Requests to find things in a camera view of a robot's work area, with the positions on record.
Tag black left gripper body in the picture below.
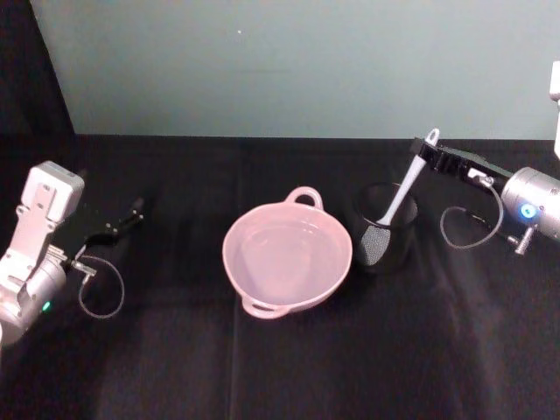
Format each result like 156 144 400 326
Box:
52 197 123 262

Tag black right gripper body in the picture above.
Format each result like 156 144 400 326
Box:
436 145 512 188

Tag white long-handled paddle utensil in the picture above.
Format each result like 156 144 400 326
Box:
360 127 441 267

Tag black mesh utensil cup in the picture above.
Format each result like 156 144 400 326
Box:
345 180 419 277

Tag black table cloth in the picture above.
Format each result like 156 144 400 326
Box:
0 130 560 420

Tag thin dark left gripper cable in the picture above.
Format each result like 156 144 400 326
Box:
65 255 127 320

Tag thin dark gripper cable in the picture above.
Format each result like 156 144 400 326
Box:
65 255 127 320
439 173 505 251

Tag thin dark right gripper cable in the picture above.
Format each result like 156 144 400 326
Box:
439 173 505 251

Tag plain pale wall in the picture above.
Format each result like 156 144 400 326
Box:
29 0 560 141

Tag pink two-handled bowl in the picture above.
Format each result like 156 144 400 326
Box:
220 185 354 321

